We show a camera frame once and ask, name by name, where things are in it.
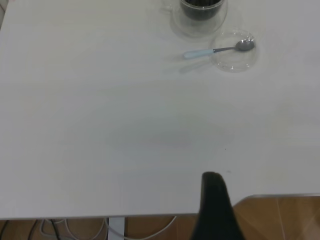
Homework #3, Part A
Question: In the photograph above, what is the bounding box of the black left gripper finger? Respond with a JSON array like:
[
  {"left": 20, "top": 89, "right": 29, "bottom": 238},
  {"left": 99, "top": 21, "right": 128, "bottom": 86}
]
[{"left": 189, "top": 171, "right": 245, "bottom": 240}]

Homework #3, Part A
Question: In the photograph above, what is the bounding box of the spoon with light blue handle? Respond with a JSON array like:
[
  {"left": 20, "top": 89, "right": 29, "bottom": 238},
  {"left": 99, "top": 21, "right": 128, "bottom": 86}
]
[{"left": 184, "top": 39, "right": 256, "bottom": 60}]

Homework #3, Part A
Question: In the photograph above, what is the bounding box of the clear round glass lid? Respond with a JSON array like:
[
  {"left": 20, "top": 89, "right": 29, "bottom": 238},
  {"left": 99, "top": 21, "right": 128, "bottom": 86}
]
[{"left": 210, "top": 31, "right": 259, "bottom": 74}]

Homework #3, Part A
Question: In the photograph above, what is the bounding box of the dark coffee beans pile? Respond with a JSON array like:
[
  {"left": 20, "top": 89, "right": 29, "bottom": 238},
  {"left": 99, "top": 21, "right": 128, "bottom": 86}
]
[{"left": 179, "top": 0, "right": 225, "bottom": 22}]

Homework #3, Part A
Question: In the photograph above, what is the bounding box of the white table leg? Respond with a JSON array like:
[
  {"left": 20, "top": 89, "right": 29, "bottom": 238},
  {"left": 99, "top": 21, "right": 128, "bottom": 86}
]
[{"left": 107, "top": 217, "right": 125, "bottom": 240}]

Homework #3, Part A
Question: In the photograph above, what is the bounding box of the clear glass jar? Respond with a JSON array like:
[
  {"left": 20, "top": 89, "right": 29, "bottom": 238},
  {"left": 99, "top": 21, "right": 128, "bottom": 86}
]
[{"left": 161, "top": 0, "right": 229, "bottom": 38}]

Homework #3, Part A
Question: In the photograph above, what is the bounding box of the white cable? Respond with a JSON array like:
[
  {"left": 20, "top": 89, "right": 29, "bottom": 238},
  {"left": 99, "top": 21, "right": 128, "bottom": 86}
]
[
  {"left": 65, "top": 215, "right": 178, "bottom": 240},
  {"left": 39, "top": 218, "right": 76, "bottom": 240}
]

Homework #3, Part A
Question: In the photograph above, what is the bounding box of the black cable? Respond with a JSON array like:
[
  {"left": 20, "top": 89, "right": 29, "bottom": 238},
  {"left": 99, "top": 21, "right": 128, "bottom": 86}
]
[
  {"left": 0, "top": 219, "right": 10, "bottom": 240},
  {"left": 48, "top": 219, "right": 62, "bottom": 240}
]

